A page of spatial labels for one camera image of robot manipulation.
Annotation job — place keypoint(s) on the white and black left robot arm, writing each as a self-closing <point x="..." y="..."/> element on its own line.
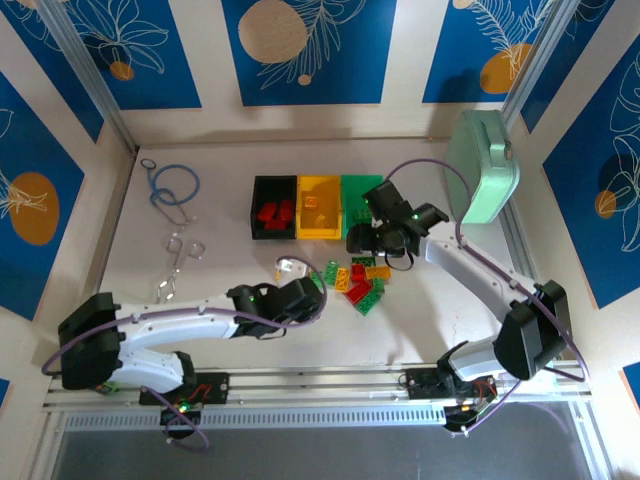
<point x="175" y="325"/>

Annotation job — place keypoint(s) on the aluminium mounting rail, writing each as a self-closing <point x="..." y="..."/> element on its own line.
<point x="310" y="385"/>

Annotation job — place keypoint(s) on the aluminium side rail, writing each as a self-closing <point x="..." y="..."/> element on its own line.
<point x="520" y="250"/>
<point x="108" y="240"/>

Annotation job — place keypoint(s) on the small green lego brick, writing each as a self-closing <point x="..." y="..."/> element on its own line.
<point x="378" y="286"/>
<point x="315" y="278"/>

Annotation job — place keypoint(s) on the green plastic bin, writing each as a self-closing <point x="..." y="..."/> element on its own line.
<point x="352" y="192"/>

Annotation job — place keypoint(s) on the metal forceps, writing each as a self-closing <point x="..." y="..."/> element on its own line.
<point x="175" y="270"/>

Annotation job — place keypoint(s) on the orange yellow lego brick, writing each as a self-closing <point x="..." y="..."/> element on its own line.
<point x="377" y="272"/>

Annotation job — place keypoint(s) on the aluminium frame post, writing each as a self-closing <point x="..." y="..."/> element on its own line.
<point x="112" y="112"/>
<point x="530" y="60"/>

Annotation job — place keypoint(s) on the yellow plastic bin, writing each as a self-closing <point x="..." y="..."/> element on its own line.
<point x="325" y="187"/>

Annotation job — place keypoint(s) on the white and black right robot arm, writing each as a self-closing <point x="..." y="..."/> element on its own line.
<point x="465" y="260"/>

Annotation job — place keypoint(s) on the small red lego brick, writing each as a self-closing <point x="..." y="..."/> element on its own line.
<point x="358" y="272"/>

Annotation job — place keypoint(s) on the yellow arch lego piece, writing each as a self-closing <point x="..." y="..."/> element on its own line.
<point x="311" y="201"/>

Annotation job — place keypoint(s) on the blue stethoscope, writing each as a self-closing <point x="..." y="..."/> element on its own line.
<point x="172" y="205"/>

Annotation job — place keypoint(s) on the mint green zipper case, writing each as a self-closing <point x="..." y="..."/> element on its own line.
<point x="475" y="170"/>

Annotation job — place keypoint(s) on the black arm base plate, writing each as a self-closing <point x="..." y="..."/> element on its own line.
<point x="422" y="382"/>
<point x="215" y="387"/>

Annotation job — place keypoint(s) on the yellow cylinder lego piece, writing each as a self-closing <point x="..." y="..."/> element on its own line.
<point x="320" y="218"/>

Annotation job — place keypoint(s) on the black plastic bin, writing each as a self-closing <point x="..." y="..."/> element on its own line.
<point x="275" y="187"/>

